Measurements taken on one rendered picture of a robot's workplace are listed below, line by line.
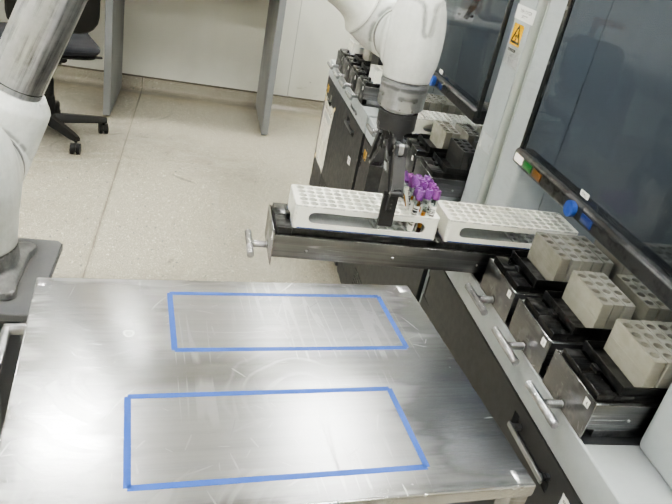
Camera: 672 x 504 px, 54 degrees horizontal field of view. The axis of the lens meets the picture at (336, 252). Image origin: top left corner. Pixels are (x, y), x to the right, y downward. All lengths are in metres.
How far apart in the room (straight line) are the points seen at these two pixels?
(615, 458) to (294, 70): 4.09
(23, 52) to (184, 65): 3.56
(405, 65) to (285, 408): 0.66
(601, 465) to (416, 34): 0.75
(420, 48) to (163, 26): 3.68
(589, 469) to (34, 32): 1.15
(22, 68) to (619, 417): 1.15
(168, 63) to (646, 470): 4.21
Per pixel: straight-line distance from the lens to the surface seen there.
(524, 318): 1.26
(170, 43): 4.82
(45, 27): 1.31
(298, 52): 4.85
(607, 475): 1.09
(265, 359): 0.93
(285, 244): 1.30
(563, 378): 1.15
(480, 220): 1.42
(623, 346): 1.16
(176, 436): 0.81
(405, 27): 1.22
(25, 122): 1.35
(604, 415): 1.11
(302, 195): 1.34
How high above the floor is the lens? 1.39
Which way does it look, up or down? 27 degrees down
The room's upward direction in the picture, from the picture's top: 12 degrees clockwise
